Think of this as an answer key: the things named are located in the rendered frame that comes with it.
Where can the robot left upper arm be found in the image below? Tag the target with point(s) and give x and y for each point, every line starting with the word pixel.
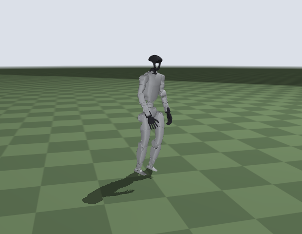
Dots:
pixel 162 92

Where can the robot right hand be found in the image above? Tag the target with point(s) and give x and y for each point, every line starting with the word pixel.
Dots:
pixel 151 121

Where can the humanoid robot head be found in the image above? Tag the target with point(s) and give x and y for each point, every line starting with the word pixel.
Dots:
pixel 155 59

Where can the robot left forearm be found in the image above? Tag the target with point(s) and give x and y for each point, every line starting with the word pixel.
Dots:
pixel 165 103

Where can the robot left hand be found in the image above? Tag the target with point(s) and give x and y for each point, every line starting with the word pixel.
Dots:
pixel 169 117

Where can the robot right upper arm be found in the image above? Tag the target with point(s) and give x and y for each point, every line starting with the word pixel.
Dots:
pixel 143 79

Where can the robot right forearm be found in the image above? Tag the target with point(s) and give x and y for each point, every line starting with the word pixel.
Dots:
pixel 142 101

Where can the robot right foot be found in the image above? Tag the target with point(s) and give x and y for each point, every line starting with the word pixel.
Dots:
pixel 140 171

